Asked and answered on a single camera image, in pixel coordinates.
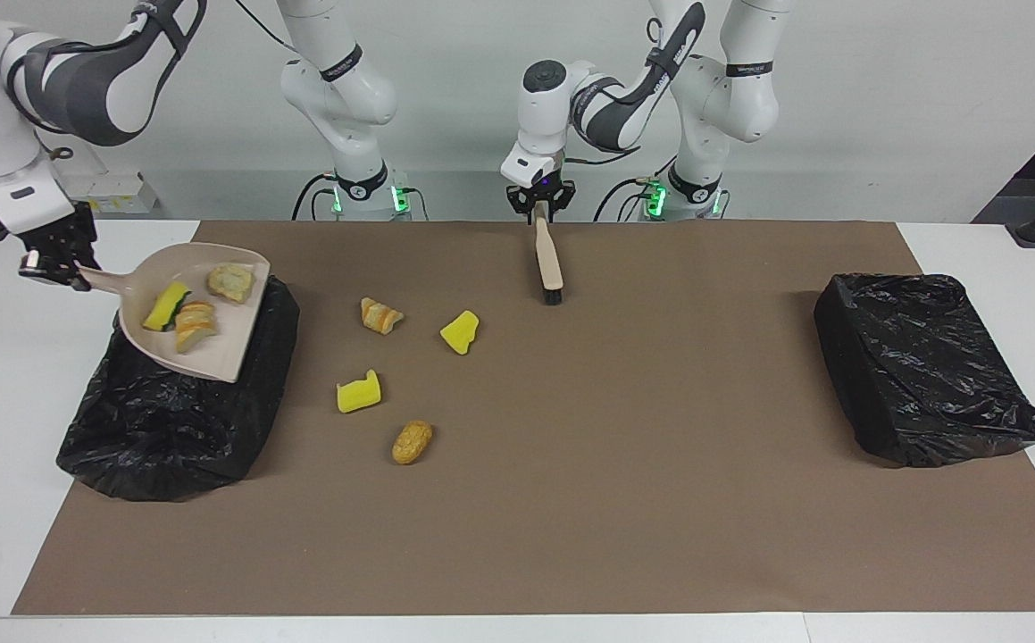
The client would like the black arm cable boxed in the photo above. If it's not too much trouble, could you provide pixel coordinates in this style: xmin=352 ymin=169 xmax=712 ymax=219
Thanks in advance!
xmin=562 ymin=0 xmax=705 ymax=171
xmin=35 ymin=0 xmax=295 ymax=166

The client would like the black base cable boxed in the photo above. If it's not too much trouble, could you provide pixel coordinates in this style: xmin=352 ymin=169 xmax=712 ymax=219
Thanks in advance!
xmin=593 ymin=177 xmax=656 ymax=222
xmin=292 ymin=172 xmax=339 ymax=221

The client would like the beige hand brush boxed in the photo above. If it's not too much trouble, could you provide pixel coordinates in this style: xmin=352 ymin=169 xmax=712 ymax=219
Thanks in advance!
xmin=533 ymin=201 xmax=564 ymax=306

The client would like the beige plastic dustpan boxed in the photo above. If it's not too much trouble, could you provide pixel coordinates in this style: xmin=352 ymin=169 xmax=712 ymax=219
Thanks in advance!
xmin=75 ymin=242 xmax=271 ymax=384

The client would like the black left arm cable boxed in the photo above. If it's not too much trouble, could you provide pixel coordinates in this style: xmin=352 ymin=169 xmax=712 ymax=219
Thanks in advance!
xmin=562 ymin=0 xmax=705 ymax=171

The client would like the white box with labels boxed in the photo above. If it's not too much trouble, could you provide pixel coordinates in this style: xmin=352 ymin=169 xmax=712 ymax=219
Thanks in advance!
xmin=79 ymin=171 xmax=161 ymax=215

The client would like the yellow sponge piece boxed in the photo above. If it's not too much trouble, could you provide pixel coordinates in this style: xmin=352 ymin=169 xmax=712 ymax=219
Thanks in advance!
xmin=440 ymin=310 xmax=480 ymax=356
xmin=336 ymin=369 xmax=383 ymax=414
xmin=142 ymin=281 xmax=192 ymax=333

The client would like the black bag lined bin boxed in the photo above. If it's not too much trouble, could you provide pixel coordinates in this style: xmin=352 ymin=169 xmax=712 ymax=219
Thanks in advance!
xmin=55 ymin=266 xmax=301 ymax=502
xmin=814 ymin=273 xmax=1035 ymax=468

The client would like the brown peanut shaped bread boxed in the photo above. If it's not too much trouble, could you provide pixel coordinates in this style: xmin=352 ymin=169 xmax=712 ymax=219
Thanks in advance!
xmin=391 ymin=421 xmax=434 ymax=465

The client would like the brown table mat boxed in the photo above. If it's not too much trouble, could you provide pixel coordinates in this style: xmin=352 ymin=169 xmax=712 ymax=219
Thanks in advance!
xmin=12 ymin=221 xmax=1035 ymax=616

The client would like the striped croissant piece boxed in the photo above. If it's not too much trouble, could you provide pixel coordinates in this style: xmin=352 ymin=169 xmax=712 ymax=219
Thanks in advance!
xmin=174 ymin=301 xmax=218 ymax=355
xmin=360 ymin=297 xmax=405 ymax=336

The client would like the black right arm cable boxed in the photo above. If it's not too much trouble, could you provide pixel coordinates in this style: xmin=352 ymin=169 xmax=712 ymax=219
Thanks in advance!
xmin=35 ymin=0 xmax=295 ymax=166

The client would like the pale bread lump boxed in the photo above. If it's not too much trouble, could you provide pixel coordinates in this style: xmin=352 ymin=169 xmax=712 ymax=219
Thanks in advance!
xmin=206 ymin=262 xmax=256 ymax=305

